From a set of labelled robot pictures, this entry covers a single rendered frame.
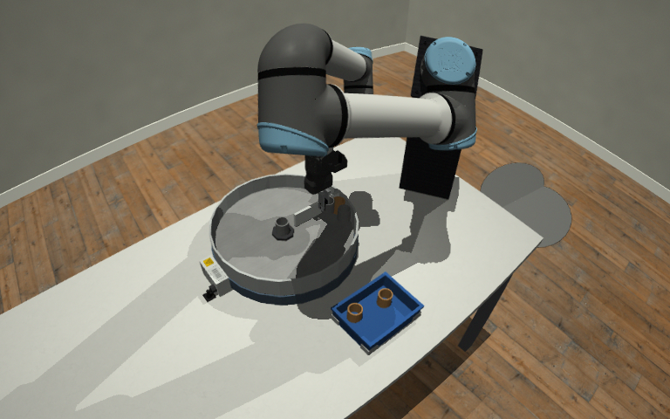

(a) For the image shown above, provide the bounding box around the bronze bushing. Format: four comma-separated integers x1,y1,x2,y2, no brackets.
377,288,393,308
333,196,345,215
347,303,363,323

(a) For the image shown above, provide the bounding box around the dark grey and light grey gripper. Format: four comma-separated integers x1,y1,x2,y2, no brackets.
304,148,347,211

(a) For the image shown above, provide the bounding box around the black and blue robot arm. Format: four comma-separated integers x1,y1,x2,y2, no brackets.
257,24,477,156

